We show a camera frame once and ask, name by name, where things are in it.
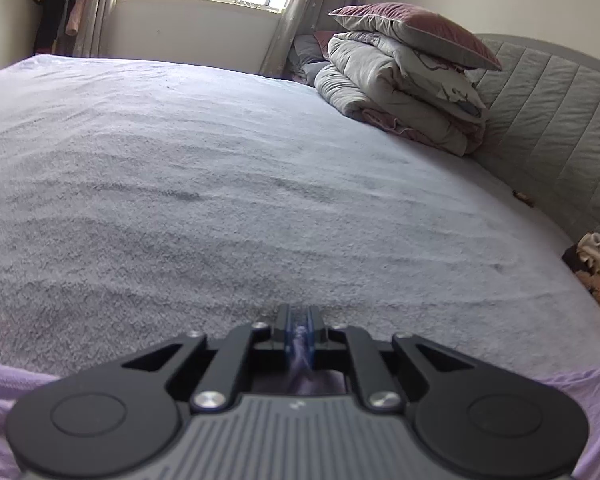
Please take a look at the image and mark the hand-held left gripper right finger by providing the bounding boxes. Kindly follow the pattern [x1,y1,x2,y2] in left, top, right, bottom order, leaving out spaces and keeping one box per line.
[306,305,474,413]

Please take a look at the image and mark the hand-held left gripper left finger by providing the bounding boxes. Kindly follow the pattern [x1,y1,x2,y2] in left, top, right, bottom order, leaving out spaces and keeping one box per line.
[120,303,292,414]

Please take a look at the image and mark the purple garment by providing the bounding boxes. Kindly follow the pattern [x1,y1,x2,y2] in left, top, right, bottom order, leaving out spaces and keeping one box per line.
[0,325,600,480]

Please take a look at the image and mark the brown and cream clothes pile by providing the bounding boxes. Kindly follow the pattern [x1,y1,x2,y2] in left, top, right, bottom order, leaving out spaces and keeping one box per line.
[561,232,600,333]

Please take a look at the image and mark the dark hanging clothes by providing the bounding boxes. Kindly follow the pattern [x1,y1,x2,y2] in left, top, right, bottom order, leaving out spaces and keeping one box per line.
[29,0,108,56]

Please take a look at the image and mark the grey fleece bed blanket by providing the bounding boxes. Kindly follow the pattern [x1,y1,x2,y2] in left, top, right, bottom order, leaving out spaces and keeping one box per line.
[0,54,600,391]

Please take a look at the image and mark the folded grey quilt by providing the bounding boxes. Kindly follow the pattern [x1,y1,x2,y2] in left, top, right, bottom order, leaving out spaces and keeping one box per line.
[313,31,491,157]

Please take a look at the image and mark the grey pillow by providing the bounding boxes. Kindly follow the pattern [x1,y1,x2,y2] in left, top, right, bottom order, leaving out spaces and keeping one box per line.
[292,34,331,86]

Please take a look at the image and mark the small pink pillow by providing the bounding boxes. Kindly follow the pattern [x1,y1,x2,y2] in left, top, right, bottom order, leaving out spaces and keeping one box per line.
[312,30,338,53]

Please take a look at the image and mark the grey quilted headboard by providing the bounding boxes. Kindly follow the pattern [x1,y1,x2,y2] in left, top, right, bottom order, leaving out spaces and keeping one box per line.
[462,34,600,251]

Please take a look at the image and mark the pink velvet pillow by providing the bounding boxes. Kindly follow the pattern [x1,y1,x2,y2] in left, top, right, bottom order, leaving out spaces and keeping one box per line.
[328,2,503,72]

